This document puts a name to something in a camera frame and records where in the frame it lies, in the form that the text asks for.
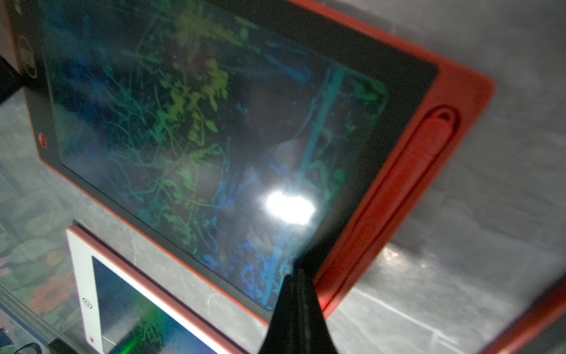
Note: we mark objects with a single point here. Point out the right red writing tablet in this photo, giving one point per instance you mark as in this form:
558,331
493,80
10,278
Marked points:
541,329

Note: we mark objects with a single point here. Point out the left red writing tablet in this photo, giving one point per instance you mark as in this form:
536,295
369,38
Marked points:
244,138

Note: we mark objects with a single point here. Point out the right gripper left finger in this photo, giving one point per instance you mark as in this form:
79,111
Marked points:
280,337

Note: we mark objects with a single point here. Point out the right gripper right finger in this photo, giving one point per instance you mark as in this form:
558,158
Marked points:
315,336

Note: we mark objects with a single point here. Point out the red stylus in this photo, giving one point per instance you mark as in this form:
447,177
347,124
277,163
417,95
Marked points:
428,140

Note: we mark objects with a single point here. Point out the red writing tablet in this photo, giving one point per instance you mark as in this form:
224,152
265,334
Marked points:
541,329
244,138

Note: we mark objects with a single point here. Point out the pink white writing tablet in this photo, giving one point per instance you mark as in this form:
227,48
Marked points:
123,311

